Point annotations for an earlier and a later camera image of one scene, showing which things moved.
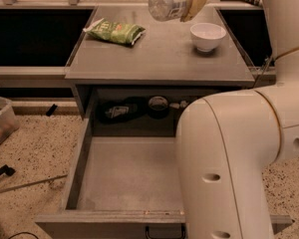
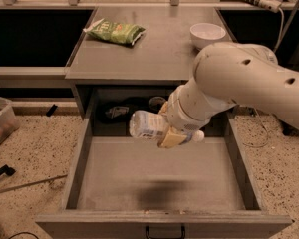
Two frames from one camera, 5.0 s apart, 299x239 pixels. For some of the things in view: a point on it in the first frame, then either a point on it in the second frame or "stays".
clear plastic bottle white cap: [167, 4] → [148, 124]
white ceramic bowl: [205, 36] stays
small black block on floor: [51, 110] stays
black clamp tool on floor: [4, 169] stays
